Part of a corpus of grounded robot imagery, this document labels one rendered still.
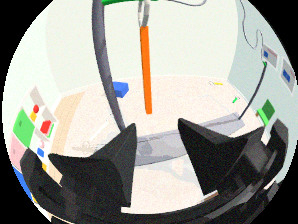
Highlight orange handle with grey loop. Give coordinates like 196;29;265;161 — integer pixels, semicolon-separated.
137;0;153;115

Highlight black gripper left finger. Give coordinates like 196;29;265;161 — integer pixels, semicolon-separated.
48;123;137;208

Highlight blue rectangular block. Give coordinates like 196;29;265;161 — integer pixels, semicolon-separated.
113;81;129;99

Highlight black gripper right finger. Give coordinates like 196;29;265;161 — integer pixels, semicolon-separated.
178;117;265;196

